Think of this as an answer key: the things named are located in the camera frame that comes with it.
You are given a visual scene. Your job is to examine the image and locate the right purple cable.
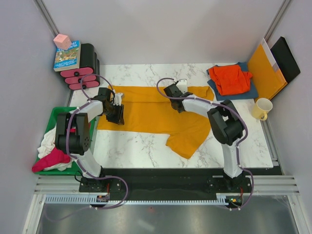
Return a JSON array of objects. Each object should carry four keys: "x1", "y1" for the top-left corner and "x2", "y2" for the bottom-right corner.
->
[{"x1": 156, "y1": 77, "x2": 255, "y2": 211}]

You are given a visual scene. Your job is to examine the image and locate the white cable duct strip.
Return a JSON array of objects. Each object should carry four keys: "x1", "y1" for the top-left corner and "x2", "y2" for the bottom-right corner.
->
[{"x1": 44, "y1": 194, "x2": 230, "y2": 205}]

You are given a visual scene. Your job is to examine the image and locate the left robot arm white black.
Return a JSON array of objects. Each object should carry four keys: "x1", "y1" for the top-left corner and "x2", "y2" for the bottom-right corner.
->
[{"x1": 55, "y1": 88, "x2": 124, "y2": 192}]

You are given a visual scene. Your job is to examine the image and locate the orange padded envelope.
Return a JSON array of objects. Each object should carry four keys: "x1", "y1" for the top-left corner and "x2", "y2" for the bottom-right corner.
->
[{"x1": 247, "y1": 39, "x2": 288, "y2": 100}]

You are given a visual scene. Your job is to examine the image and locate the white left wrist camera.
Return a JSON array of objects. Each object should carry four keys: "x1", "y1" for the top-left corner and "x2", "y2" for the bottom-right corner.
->
[{"x1": 113, "y1": 93, "x2": 124, "y2": 106}]

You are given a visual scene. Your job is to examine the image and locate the orange folded t shirt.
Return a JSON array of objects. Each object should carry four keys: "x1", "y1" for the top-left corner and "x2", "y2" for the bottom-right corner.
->
[{"x1": 208, "y1": 65, "x2": 253, "y2": 96}]

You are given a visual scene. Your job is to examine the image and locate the green plastic bin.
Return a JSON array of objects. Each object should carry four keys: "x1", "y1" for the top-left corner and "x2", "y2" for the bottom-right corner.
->
[{"x1": 34, "y1": 106, "x2": 98, "y2": 176}]

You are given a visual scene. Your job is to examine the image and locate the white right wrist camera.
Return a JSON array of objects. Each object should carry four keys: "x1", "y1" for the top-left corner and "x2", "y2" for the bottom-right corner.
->
[{"x1": 175, "y1": 79, "x2": 188, "y2": 93}]

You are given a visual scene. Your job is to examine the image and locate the yellow mug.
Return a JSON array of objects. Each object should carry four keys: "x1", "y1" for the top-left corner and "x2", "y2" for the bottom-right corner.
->
[{"x1": 252, "y1": 97, "x2": 273, "y2": 121}]

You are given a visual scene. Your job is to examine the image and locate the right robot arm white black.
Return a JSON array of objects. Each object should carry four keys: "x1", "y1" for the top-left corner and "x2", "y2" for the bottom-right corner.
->
[{"x1": 164, "y1": 83, "x2": 244, "y2": 192}]

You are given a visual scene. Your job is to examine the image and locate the blue folded t shirt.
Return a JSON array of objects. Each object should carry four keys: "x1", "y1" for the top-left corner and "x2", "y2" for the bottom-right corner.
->
[{"x1": 207, "y1": 62, "x2": 258, "y2": 101}]

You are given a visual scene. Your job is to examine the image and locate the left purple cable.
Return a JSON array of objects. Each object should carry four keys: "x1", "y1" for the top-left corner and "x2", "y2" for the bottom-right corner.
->
[{"x1": 65, "y1": 74, "x2": 129, "y2": 210}]

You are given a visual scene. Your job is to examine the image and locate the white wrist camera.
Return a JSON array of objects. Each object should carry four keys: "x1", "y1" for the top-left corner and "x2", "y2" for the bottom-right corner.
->
[
  {"x1": 175, "y1": 79, "x2": 188, "y2": 93},
  {"x1": 113, "y1": 93, "x2": 124, "y2": 106}
]

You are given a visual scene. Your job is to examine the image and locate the black flat board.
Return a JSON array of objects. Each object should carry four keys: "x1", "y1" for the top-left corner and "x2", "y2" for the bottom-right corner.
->
[{"x1": 271, "y1": 37, "x2": 301, "y2": 83}]

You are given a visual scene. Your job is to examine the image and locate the purple cable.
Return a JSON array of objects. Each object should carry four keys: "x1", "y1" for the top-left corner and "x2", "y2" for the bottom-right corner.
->
[
  {"x1": 156, "y1": 77, "x2": 255, "y2": 211},
  {"x1": 65, "y1": 74, "x2": 129, "y2": 210}
]

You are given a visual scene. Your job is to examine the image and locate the pink cube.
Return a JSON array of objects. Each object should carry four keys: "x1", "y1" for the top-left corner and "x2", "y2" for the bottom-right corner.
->
[{"x1": 53, "y1": 34, "x2": 72, "y2": 50}]

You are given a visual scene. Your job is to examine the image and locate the colourful paperback book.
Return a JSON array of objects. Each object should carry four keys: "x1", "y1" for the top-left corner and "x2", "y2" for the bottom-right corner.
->
[{"x1": 54, "y1": 40, "x2": 81, "y2": 72}]

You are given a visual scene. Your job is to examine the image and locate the magenta t shirt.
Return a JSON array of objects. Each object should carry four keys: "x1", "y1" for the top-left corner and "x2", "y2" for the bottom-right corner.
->
[{"x1": 31, "y1": 121, "x2": 92, "y2": 173}]

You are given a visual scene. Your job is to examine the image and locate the black pink drawer organizer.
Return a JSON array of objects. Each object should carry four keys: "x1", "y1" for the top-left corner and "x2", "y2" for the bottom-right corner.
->
[{"x1": 60, "y1": 43, "x2": 100, "y2": 90}]

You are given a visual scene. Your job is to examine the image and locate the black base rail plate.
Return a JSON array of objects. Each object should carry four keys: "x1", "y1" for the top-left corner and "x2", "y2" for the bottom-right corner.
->
[{"x1": 79, "y1": 168, "x2": 252, "y2": 201}]

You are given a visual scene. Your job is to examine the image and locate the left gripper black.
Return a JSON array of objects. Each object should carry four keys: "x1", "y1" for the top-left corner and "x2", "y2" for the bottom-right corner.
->
[{"x1": 103, "y1": 103, "x2": 124, "y2": 125}]

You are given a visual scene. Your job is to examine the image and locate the white t shirt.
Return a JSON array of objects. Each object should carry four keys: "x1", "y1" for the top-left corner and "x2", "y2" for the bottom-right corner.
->
[{"x1": 36, "y1": 126, "x2": 74, "y2": 171}]

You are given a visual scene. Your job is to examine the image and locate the yellow t shirt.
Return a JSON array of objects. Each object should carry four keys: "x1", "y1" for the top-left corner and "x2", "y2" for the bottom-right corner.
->
[{"x1": 97, "y1": 86, "x2": 211, "y2": 159}]

